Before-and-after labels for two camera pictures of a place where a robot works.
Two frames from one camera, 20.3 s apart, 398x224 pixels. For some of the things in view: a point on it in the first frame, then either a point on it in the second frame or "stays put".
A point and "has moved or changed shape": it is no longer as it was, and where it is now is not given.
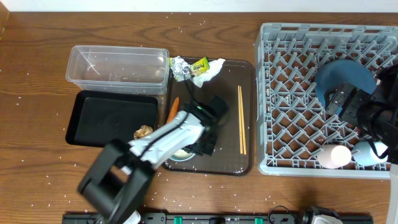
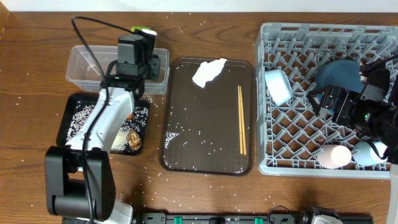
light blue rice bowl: [181, 155] to [278, 86]
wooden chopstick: [244, 149] stays put
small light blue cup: [364, 154] stays put
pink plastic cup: [333, 156] stays put
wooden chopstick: [240, 121] stays put
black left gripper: [204, 143] to [154, 68]
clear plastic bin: [119, 70] stays put
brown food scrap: [144, 130] has moved or changed shape
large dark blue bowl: [338, 72] stays put
